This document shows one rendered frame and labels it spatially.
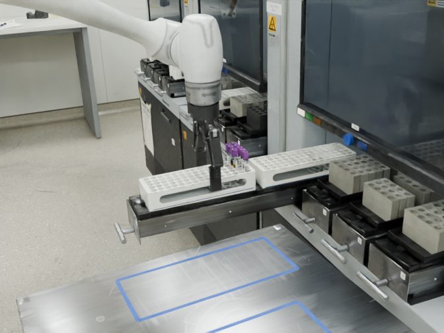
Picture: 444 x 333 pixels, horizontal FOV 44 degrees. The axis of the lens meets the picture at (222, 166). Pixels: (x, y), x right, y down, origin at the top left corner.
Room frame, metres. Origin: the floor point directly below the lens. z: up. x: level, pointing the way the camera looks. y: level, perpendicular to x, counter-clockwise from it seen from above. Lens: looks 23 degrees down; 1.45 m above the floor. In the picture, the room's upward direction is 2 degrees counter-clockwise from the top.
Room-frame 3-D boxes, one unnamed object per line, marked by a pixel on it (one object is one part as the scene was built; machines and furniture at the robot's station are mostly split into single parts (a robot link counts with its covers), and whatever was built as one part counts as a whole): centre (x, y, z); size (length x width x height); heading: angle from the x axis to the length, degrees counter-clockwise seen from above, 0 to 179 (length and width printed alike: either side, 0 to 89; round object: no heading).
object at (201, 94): (1.32, 0.04, 1.09); 0.09 x 0.09 x 0.06
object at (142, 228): (1.36, -0.06, 0.78); 0.73 x 0.14 x 0.09; 111
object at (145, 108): (3.04, 0.44, 0.43); 0.27 x 0.02 x 0.36; 21
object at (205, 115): (1.32, 0.04, 1.02); 0.08 x 0.07 x 0.09; 21
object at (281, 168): (1.42, -0.23, 0.83); 0.30 x 0.10 x 0.06; 111
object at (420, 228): (1.01, -0.43, 0.85); 0.12 x 0.02 x 0.06; 20
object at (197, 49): (1.33, 0.05, 1.20); 0.13 x 0.11 x 0.16; 26
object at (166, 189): (1.31, 0.07, 0.84); 0.30 x 0.10 x 0.06; 111
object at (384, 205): (1.15, -0.37, 0.85); 0.12 x 0.02 x 0.06; 20
